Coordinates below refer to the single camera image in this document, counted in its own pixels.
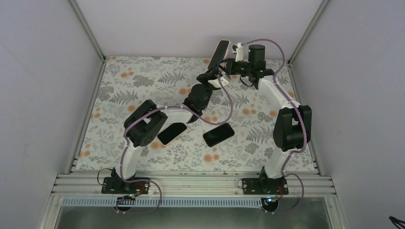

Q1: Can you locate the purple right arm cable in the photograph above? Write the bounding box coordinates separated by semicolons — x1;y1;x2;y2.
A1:
237;38;308;215

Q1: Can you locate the white slotted cable duct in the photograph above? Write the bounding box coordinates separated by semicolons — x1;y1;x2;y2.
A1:
61;196;273;208

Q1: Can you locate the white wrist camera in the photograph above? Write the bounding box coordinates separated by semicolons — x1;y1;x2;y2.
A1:
232;42;244;62
208;75;231;89

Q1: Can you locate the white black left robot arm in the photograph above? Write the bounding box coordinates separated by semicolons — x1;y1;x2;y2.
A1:
106;70;230;193

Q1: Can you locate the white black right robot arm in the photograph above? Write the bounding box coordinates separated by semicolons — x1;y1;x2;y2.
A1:
222;43;312;194

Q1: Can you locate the black phone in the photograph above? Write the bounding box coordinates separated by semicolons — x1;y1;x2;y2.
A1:
157;123;187;145
203;123;235;147

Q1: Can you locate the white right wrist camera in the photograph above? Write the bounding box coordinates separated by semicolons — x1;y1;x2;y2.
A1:
232;42;244;62

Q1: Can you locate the aluminium rail frame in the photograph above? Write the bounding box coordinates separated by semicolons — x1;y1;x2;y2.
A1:
38;0;349;229

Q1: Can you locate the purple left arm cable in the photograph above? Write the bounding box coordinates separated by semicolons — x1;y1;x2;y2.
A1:
114;75;234;216

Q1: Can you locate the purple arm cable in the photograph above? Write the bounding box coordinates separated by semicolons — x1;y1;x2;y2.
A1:
114;75;234;216
237;38;308;215

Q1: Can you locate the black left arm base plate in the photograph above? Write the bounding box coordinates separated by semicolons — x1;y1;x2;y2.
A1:
101;177;149;195

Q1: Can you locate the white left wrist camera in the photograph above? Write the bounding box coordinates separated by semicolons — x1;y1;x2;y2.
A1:
208;75;231;89

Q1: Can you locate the black smartphone from pink case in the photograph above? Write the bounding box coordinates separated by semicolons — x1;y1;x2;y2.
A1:
207;44;222;70

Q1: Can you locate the pink phone case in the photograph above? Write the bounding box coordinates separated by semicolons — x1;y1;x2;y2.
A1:
218;40;231;61

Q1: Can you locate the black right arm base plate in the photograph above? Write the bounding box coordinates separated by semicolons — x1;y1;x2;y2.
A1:
242;177;289;196

